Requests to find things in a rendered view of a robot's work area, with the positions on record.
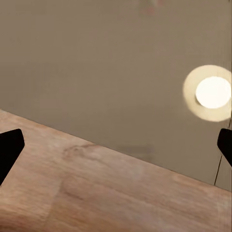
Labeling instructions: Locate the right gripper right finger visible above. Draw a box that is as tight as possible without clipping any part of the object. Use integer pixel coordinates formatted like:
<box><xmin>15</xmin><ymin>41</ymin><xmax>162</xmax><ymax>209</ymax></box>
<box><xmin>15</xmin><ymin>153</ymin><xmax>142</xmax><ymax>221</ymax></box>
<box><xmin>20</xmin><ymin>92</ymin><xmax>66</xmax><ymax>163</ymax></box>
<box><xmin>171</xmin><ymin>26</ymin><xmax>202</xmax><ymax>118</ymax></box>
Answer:
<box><xmin>217</xmin><ymin>128</ymin><xmax>232</xmax><ymax>166</ymax></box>

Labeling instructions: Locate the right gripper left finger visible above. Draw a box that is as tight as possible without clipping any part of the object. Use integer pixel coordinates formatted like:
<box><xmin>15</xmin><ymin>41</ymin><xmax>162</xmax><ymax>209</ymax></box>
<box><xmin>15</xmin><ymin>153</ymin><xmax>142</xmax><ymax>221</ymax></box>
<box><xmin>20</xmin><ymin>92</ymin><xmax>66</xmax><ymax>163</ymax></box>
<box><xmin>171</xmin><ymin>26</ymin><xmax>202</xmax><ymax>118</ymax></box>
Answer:
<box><xmin>0</xmin><ymin>129</ymin><xmax>25</xmax><ymax>186</ymax></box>

